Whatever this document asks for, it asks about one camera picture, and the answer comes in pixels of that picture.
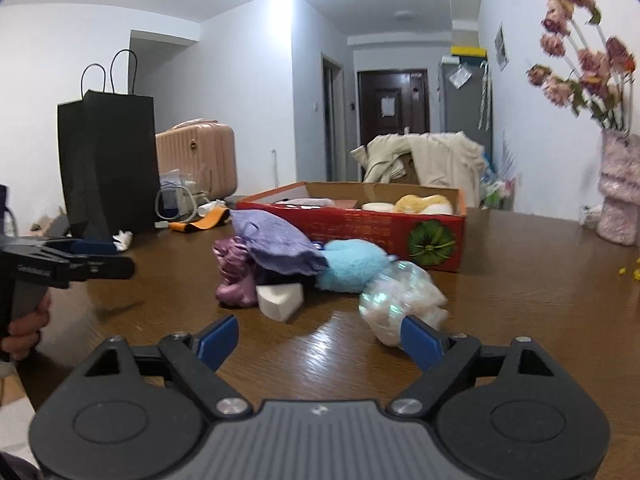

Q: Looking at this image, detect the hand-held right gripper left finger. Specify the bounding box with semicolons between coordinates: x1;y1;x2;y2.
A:
81;315;250;420

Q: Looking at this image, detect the wall poster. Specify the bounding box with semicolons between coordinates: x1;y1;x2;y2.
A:
494;22;510;72

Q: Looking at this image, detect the white charging cable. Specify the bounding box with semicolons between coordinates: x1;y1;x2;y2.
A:
155;187;211;231

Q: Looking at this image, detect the white wedge sponge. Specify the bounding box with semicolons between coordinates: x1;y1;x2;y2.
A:
256;282;305;322

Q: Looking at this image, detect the pink suitcase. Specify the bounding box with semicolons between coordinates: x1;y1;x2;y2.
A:
155;120;237;201

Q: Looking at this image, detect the grey refrigerator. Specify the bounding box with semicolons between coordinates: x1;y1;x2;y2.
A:
439;57;493;136

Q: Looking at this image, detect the iridescent plastic bag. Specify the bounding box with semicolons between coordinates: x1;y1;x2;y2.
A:
359;260;449;348

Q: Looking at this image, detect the black paper bag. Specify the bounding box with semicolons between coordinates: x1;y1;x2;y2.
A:
56;49;162;241

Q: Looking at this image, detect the purple felt cloth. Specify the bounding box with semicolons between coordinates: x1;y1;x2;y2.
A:
230;209;328;277

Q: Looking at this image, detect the person's left hand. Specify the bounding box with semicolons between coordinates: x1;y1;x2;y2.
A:
0;292;53;361

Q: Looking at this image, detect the pink textured vase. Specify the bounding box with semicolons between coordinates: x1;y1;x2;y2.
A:
596;129;640;247

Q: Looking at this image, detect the red cardboard box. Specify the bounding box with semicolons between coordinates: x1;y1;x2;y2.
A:
236;181;467;273

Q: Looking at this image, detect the clear plastic pouch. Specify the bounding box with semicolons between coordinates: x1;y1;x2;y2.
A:
159;170;202;216

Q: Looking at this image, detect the orange strap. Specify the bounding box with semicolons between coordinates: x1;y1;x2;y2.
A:
170;207;232;233

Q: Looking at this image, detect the grey interior door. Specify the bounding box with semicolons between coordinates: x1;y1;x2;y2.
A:
322;56;346;181

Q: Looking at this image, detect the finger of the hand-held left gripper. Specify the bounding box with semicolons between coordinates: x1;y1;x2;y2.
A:
42;237;119;257
67;255;136;282

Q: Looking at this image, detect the purple satin scrunchie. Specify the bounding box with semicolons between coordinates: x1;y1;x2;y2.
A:
212;237;266;306

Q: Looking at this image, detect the light blue fluffy scrunchie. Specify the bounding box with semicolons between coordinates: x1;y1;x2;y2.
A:
315;239;397;293

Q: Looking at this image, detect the bunch of dried roses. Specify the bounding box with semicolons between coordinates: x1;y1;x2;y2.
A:
526;0;637;133

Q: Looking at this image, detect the yellow fluffy plush ball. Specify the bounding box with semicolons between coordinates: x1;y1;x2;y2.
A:
393;194;455;215

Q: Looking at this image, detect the white folded umbrella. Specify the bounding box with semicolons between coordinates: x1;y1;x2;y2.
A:
477;62;493;131

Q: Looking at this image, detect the beige coat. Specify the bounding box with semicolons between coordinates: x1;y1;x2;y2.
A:
350;131;488;185

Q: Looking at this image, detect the dark brown door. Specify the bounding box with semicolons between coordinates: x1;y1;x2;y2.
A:
357;70;430;161

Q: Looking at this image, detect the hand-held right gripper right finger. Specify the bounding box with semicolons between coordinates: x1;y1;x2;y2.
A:
389;315;557;417

